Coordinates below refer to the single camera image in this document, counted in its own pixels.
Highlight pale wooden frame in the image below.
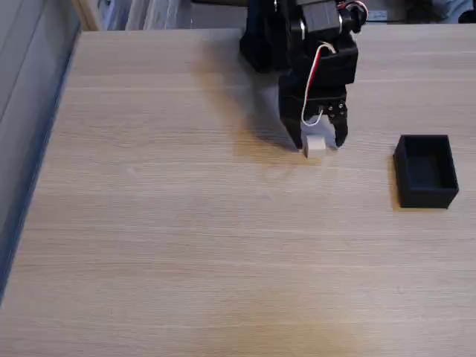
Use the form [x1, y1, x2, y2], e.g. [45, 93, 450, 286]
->
[71, 0, 100, 33]

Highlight black open box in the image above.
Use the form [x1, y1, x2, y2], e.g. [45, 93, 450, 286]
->
[393, 134, 460, 210]

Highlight white cube block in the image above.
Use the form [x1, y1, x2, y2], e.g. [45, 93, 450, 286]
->
[303, 134, 329, 159]

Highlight white folded panels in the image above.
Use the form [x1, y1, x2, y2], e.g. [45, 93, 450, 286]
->
[125, 0, 193, 31]

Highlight white and red servo cable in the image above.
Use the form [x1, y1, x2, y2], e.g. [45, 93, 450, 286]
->
[301, 42, 336, 128]

